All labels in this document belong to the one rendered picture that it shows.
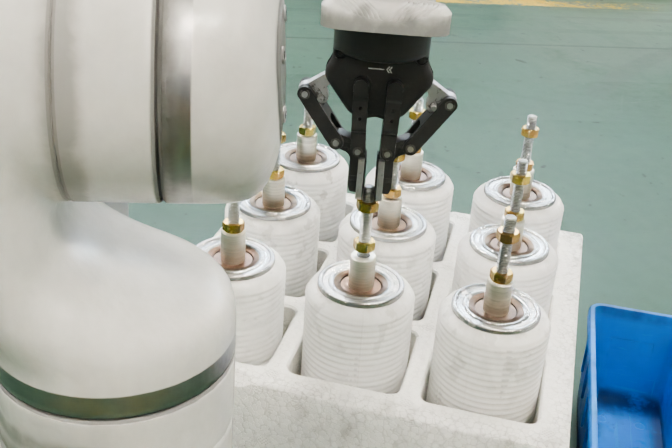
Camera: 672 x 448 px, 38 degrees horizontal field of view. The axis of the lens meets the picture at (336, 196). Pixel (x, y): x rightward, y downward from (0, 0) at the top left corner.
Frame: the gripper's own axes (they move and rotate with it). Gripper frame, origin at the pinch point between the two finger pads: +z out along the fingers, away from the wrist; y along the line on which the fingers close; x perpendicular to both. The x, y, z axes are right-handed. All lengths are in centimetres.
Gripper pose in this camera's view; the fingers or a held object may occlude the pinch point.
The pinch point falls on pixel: (370, 175)
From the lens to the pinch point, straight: 80.6
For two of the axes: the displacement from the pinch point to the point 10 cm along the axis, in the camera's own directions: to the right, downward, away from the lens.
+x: -0.5, 4.4, -9.0
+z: -0.7, 9.0, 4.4
